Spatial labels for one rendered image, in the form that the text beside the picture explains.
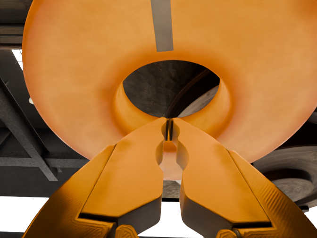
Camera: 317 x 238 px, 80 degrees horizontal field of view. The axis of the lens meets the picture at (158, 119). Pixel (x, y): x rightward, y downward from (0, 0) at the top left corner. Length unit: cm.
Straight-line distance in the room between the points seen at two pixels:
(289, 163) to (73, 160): 546
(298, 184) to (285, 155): 10
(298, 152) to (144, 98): 36
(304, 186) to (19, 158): 629
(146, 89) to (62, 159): 532
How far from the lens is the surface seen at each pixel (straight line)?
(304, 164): 43
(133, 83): 51
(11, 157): 651
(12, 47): 772
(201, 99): 35
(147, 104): 55
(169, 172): 16
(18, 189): 929
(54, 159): 589
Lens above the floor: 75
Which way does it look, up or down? 43 degrees up
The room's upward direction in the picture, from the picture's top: 180 degrees counter-clockwise
